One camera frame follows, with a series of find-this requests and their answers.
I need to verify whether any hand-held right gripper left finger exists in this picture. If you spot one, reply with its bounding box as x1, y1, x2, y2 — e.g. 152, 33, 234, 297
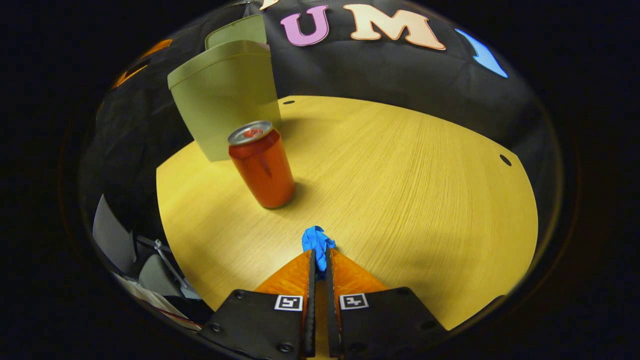
197, 249, 317, 360

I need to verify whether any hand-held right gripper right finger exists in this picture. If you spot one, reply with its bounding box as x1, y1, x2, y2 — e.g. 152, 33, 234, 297
325, 247, 449, 360

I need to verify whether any blue paper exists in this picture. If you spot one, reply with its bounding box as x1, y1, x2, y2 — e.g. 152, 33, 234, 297
301, 225, 337, 274

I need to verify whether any green desktop garbage bin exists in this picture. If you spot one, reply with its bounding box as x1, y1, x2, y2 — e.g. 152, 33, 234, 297
167, 14, 282, 163

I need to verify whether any red pop can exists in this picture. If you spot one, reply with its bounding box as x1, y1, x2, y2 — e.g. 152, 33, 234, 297
227, 120, 296, 210

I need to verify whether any grey chair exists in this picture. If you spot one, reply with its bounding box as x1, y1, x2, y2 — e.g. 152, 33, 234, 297
91, 194, 201, 302

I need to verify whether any black backdrop cloth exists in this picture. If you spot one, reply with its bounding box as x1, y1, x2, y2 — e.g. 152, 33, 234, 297
80, 0, 564, 237

